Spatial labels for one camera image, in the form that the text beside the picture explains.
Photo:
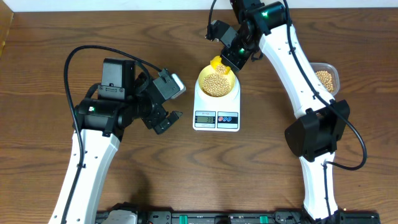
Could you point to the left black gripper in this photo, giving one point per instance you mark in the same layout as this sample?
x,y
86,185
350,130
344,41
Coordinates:
x,y
153,119

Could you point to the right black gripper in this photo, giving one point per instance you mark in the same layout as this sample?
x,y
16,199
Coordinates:
x,y
227,56

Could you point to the yellow measuring scoop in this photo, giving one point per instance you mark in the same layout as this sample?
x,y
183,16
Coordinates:
x,y
218,66

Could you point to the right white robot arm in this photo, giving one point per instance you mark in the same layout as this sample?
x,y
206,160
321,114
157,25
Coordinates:
x,y
320,119

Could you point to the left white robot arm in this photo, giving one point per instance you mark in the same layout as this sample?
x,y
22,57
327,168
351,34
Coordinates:
x,y
102,116

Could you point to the white digital kitchen scale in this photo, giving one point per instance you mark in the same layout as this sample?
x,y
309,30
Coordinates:
x,y
217,113

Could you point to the pale yellow bowl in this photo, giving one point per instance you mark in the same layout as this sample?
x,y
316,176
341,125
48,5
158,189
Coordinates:
x,y
208,70

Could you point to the soybeans in bowl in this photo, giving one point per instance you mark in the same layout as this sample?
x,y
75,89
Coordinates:
x,y
216,85

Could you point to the soybeans in container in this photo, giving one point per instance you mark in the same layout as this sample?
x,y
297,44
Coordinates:
x,y
326,79

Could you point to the clear plastic container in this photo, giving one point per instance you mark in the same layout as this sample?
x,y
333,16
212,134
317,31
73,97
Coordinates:
x,y
331,69

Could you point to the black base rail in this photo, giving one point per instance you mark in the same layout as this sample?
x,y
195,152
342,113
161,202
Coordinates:
x,y
284,216

